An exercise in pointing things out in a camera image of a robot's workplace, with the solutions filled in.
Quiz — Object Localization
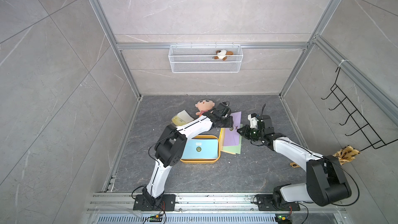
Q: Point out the white wire mesh basket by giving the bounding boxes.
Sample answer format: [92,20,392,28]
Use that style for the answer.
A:
[169,44,244,73]

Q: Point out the small brown white plush dog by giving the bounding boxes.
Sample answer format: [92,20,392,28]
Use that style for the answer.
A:
[213,49,234,61]

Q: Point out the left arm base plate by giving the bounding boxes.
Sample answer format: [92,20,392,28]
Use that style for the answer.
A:
[133,195,176,212]

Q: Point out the black wall hook rack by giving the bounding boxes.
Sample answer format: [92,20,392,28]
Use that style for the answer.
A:
[321,67,398,152]

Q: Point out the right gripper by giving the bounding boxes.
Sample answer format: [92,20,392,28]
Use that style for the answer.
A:
[237,124,263,141]

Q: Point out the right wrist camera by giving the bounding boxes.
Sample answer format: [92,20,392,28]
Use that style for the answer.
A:
[248,113,273,130]

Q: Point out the aluminium mounting rail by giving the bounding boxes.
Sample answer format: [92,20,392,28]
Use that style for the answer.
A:
[81,192,352,224]

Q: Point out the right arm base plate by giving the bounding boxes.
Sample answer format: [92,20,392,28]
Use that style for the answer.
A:
[253,194,301,212]

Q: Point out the yellow envelope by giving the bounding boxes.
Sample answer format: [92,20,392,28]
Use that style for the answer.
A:
[219,128,225,151]

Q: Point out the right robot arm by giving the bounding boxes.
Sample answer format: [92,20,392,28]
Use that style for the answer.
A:
[237,125,352,207]

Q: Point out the light green envelope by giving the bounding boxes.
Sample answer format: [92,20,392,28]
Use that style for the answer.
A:
[221,139,241,155]

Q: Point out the lilac envelope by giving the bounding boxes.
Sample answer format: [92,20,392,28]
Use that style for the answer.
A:
[223,112,241,146]

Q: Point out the yellow patterned cloth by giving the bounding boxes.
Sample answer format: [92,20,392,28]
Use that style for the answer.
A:
[289,145,361,169]

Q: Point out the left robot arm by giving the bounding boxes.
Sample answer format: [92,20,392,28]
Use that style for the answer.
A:
[142,101,233,206]

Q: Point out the yellow plastic storage tray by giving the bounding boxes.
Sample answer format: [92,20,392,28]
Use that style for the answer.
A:
[180,135,221,164]

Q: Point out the pink plush doll orange pants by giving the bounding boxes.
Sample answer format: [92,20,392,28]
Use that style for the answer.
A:
[195,99,215,116]

